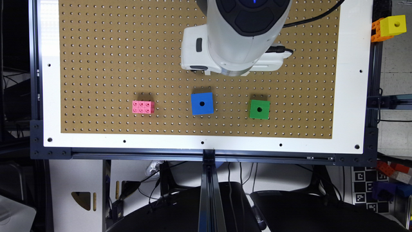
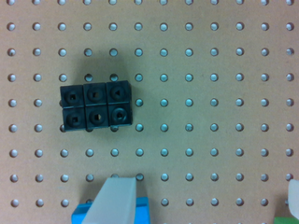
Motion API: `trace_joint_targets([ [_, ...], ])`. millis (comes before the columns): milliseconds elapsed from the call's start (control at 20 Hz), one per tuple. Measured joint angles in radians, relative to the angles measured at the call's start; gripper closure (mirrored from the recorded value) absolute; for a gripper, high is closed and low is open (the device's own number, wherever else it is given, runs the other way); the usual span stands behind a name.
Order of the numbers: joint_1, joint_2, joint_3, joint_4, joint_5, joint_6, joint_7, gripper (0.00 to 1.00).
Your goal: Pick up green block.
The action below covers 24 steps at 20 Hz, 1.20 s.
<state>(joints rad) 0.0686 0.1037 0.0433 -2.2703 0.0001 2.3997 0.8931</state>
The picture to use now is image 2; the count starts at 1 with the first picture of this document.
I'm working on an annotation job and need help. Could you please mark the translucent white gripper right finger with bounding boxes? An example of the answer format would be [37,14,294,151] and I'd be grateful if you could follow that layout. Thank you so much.
[288,179,299,216]

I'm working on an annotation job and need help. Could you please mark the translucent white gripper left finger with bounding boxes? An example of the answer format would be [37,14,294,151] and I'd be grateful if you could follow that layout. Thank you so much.
[82,177,136,224]

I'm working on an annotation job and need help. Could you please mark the green block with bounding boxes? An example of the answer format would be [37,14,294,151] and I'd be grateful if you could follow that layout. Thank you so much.
[274,217,299,224]

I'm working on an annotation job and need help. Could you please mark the black interlocking block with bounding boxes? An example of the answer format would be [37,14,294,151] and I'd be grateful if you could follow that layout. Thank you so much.
[60,80,133,131]

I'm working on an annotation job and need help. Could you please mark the brown perforated pegboard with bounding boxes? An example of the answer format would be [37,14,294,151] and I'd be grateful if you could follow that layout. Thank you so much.
[0,0,299,224]

